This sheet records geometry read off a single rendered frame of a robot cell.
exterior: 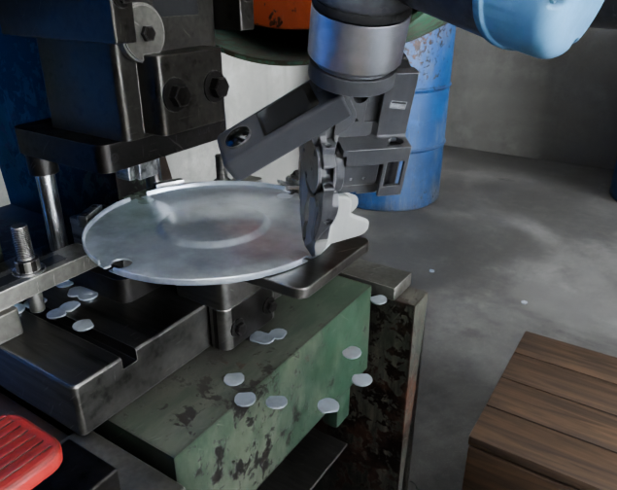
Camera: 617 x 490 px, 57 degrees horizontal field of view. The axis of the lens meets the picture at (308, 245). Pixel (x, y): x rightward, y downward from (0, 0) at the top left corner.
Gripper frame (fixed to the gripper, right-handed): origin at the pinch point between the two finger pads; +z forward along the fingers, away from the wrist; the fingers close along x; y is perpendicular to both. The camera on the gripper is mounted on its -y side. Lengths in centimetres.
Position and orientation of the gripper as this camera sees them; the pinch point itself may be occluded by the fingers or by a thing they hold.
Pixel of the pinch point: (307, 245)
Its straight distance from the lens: 59.0
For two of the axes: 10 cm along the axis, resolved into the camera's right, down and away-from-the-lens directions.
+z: -0.8, 7.3, 6.8
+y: 9.7, -1.0, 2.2
